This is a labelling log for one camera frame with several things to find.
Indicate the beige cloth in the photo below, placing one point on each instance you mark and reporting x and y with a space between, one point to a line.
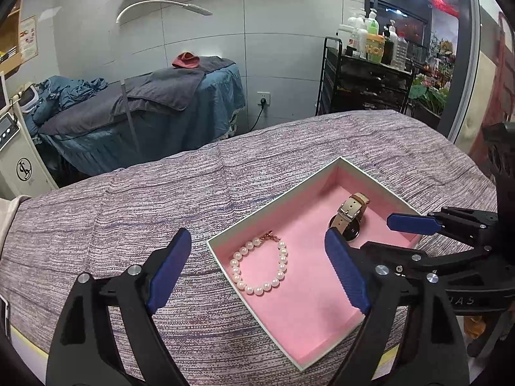
8 210

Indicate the wall poster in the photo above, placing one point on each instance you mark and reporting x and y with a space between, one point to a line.
28 43

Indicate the red cloth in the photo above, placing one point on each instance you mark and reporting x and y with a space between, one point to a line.
186 60

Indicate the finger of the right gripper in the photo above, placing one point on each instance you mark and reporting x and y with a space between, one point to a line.
413 224
394 258

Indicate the clear plastic bottle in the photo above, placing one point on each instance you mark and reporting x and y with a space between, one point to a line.
399 61

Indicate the grey blanket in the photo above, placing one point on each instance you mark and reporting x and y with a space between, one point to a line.
165 91

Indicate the green potted plant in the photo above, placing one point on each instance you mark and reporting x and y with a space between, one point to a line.
426 92

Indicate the black trolley rack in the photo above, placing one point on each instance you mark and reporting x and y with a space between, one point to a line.
350 83

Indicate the mint box pink lining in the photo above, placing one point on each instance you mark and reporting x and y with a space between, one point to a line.
308 313

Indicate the blue massage bed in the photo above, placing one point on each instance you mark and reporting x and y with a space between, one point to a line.
139 138

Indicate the beige strap wristwatch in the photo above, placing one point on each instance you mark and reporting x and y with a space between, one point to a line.
347 220

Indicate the wall power socket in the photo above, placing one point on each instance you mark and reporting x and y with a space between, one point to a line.
264 102

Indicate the purple woven bedspread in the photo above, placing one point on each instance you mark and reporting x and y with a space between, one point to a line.
104 224

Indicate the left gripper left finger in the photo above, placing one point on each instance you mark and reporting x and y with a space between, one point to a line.
84 350

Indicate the black camera box right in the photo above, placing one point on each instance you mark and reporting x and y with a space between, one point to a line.
500 141

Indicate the white arc floor lamp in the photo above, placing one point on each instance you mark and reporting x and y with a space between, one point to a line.
144 29

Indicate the green pump bottle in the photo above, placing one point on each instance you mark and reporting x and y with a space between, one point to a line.
372 25

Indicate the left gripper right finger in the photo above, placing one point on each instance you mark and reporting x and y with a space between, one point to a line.
409 335

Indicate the wooden wall shelf unit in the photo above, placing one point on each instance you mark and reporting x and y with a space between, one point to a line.
11 57

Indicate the white beauty machine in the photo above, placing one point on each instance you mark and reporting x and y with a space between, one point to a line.
23 172

